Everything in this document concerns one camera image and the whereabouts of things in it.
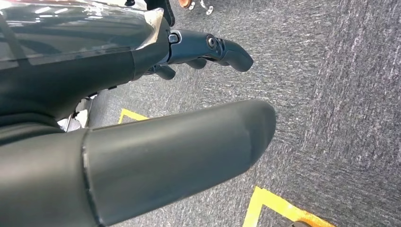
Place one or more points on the wheeled chair base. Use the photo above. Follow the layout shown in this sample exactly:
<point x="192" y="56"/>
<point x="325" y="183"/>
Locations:
<point x="200" y="5"/>

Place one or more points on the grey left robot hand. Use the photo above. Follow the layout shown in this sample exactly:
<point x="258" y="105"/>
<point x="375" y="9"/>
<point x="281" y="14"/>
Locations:
<point x="156" y="163"/>

